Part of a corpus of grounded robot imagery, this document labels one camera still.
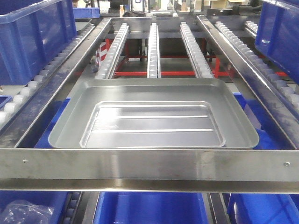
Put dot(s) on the silver metal tray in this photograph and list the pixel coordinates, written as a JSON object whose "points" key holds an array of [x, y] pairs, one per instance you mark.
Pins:
{"points": [[153, 113]]}

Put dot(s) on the middle white roller track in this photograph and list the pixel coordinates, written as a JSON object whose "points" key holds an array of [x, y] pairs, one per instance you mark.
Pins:
{"points": [[153, 61]]}

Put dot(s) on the white roller track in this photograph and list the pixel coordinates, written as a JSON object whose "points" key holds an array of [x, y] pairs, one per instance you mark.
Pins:
{"points": [[196, 57], [107, 68], [153, 61]]}

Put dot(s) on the left white roller track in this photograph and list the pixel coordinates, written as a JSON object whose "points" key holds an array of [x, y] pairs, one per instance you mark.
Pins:
{"points": [[107, 68]]}

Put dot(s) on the right white roller track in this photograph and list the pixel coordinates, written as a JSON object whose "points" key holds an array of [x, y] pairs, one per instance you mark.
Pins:
{"points": [[196, 57]]}

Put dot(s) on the blue bin lower middle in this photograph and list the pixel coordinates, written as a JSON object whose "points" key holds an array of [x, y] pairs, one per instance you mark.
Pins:
{"points": [[150, 208]]}

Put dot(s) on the blue bin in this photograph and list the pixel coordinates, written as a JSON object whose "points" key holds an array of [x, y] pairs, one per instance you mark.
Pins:
{"points": [[53, 199], [263, 209], [32, 33], [278, 35], [150, 208]]}

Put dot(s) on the lower roller track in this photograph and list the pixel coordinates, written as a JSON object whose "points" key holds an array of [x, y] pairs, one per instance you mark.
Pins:
{"points": [[71, 207]]}

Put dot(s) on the steel front crossbar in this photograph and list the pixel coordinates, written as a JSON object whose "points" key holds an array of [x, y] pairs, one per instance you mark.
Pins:
{"points": [[187, 170]]}

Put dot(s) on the blue bin lower left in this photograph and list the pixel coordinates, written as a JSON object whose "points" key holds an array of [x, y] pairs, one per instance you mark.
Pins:
{"points": [[53, 199]]}

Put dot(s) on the far left roller track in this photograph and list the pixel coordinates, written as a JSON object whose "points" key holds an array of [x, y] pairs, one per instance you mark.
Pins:
{"points": [[10, 105]]}

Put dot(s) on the blue bin lower right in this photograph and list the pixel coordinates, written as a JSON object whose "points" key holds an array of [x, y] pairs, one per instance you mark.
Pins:
{"points": [[263, 209]]}

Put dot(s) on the blue bin upper left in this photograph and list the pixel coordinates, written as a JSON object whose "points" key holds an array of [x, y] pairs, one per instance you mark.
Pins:
{"points": [[32, 33]]}

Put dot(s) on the far right roller track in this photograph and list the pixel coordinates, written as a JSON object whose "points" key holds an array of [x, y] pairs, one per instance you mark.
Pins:
{"points": [[269, 73]]}

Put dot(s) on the blue bin upper right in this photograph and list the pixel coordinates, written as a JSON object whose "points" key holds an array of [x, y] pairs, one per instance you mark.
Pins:
{"points": [[278, 35]]}

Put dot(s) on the clear plastic bag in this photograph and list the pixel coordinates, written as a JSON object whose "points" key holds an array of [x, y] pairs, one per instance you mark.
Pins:
{"points": [[25, 212]]}

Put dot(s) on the red metal frame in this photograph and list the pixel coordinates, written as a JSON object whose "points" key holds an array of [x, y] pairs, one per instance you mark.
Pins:
{"points": [[216, 69]]}

